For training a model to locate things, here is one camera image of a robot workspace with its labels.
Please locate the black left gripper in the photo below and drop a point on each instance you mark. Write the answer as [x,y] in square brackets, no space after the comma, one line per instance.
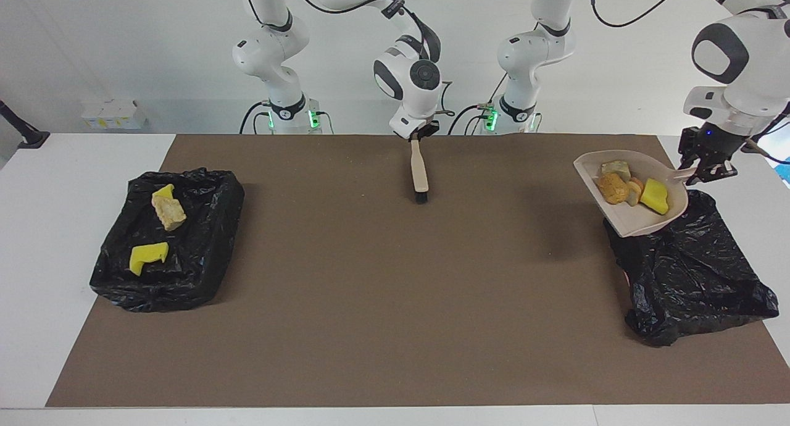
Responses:
[710,142]

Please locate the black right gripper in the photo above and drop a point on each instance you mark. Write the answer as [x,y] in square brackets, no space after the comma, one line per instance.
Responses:
[426,130]

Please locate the beige hand brush black bristles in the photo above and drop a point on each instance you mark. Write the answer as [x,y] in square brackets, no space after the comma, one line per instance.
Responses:
[419,173]

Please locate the plain yellow sponge piece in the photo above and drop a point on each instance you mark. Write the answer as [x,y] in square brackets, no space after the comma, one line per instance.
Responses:
[655,196]

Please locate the orange striped bread piece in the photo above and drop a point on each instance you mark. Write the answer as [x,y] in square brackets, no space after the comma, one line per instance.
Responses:
[636,189]

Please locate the pale striped bread piece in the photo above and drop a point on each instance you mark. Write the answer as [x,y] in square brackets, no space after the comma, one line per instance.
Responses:
[616,168]

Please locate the brown bread roll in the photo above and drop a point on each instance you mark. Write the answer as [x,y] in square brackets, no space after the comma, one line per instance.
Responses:
[613,189]

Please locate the beige plastic dustpan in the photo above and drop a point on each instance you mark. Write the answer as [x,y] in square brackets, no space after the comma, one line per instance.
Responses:
[623,219]

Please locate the pale crusty bread chunk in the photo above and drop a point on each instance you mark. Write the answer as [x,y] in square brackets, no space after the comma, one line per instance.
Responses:
[171,215]

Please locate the yellow green sponge piece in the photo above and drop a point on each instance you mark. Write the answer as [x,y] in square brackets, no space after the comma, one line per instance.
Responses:
[145,256]
[163,191]

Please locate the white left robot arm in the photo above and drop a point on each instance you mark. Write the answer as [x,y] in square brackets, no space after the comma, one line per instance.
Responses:
[747,80]

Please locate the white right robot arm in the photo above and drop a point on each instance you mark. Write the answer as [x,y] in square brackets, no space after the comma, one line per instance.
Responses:
[271,49]

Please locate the bin lined with black bag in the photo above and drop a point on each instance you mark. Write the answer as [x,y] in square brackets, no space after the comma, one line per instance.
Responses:
[197,253]
[685,278]

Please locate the blue object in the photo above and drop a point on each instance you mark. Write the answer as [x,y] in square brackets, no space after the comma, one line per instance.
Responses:
[785,170]

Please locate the brown table mat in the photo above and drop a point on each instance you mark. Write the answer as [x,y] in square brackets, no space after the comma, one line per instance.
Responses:
[395,370]

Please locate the small white labelled boxes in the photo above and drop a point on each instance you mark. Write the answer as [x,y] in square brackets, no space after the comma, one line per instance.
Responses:
[114,116]

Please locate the black clamp stand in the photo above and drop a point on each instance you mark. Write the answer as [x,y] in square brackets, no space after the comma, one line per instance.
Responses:
[28,136]

